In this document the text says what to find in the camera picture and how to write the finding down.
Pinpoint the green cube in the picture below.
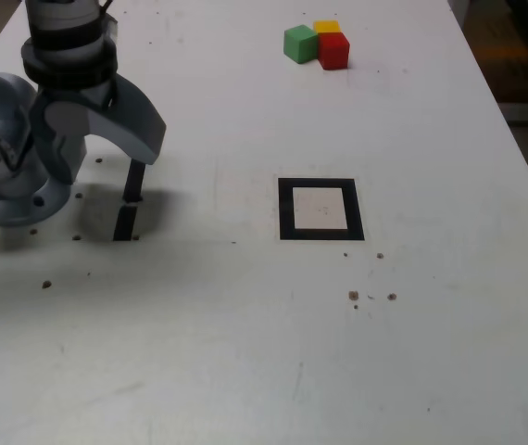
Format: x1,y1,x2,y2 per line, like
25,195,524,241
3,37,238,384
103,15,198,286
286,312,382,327
283,25,320,65

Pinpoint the red cube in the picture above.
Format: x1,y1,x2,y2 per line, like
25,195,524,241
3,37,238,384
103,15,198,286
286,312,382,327
317,31,351,70

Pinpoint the black tape square outline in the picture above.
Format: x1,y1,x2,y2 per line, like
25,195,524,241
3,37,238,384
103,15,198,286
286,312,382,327
277,177,366,242

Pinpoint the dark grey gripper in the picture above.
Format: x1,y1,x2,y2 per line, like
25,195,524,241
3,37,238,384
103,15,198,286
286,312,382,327
29,76,168,185

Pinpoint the black tape strip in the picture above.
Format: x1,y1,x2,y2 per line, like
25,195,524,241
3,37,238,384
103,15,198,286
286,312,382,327
112,159,147,242

